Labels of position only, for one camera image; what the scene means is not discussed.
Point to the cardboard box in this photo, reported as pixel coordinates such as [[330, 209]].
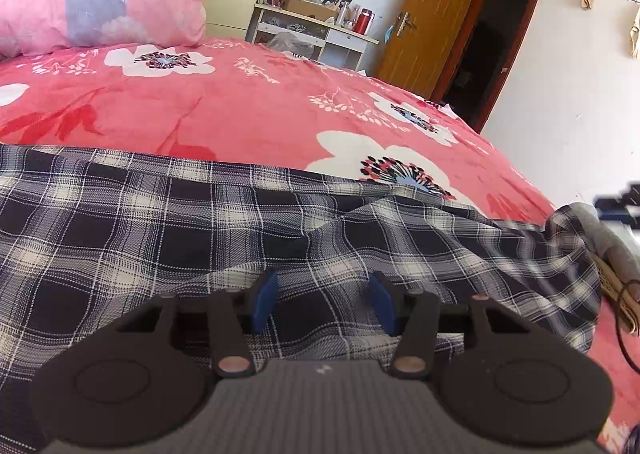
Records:
[[307, 9]]

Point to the white desk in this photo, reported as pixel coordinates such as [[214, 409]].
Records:
[[345, 41]]

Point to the light grey garment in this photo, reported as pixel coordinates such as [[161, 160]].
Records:
[[597, 234]]

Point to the navy white plaid shirt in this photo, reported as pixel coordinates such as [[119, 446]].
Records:
[[165, 229]]

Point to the clear plastic bag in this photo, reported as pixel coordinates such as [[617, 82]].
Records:
[[287, 44]]

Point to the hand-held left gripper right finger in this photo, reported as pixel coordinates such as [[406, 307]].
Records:
[[381, 303]]

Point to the dark brown door frame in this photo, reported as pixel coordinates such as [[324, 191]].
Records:
[[520, 34]]

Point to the brown wooden door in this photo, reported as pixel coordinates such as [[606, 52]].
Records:
[[435, 19]]

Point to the blue face mask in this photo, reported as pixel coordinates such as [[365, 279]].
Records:
[[388, 33]]

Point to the red floral bedsheet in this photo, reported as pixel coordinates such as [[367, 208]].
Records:
[[260, 104]]

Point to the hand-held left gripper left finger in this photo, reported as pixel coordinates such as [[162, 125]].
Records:
[[264, 301]]

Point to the red thermos bottle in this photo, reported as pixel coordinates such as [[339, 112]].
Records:
[[364, 21]]

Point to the long beige hanging cloth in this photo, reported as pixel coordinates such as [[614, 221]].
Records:
[[635, 34]]

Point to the beige patterned garment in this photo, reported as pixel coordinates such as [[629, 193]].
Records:
[[612, 284]]

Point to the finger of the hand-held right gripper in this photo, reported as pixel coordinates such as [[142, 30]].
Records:
[[622, 206]]

